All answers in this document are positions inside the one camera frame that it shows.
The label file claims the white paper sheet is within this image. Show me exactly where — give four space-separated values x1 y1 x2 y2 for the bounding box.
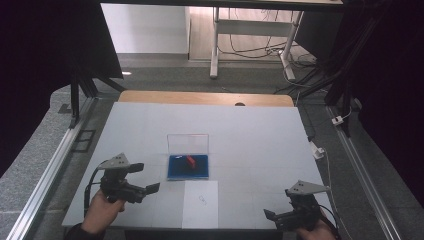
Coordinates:
181 180 219 230

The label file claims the person's left hand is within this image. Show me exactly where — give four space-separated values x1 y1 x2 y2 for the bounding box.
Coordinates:
81 189 126 235

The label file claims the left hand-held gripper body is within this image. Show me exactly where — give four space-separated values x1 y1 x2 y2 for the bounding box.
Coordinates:
98 152 148 204

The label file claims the thin white cable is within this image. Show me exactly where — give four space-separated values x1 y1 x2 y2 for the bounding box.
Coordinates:
322 148 343 228

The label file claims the black metal stand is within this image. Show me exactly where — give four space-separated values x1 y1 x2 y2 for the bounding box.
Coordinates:
273 6 359 138
68 64 127 130

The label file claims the black rectangular floor bracket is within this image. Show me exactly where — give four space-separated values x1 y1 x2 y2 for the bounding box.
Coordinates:
71 129 97 154

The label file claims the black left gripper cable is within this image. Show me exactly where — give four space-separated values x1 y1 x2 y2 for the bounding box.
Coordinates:
83 159 109 218

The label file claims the wooden table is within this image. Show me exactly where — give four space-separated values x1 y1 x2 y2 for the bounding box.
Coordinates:
118 89 295 108

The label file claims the white table board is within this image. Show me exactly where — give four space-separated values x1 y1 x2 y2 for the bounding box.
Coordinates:
61 101 333 231

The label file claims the black curtain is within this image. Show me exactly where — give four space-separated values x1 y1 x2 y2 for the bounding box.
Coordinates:
294 0 424 209
0 0 124 178

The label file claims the aluminium rail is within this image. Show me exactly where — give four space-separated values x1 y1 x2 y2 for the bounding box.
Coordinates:
325 105 403 240
5 96 98 240

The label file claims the bundle of black floor cables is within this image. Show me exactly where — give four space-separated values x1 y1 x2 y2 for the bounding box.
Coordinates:
218 8 321 96

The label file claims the white desk frame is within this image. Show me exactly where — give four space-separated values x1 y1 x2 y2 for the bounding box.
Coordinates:
209 6 305 81

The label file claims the white cabinet panel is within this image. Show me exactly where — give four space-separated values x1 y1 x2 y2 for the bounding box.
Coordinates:
100 3 191 55

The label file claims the white power strip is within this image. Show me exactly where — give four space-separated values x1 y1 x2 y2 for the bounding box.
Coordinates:
310 141 326 160

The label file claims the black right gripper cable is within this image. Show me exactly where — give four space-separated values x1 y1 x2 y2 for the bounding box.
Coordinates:
318 203 342 236

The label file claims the person's right hand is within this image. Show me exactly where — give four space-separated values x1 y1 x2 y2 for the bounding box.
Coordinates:
294 218 338 240

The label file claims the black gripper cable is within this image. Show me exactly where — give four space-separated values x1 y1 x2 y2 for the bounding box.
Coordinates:
83 159 109 218
318 203 342 236

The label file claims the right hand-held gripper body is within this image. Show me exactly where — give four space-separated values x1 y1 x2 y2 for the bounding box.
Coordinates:
276 180 331 232

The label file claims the clear box with blue base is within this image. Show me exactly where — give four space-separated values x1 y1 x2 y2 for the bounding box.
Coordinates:
166 133 210 181

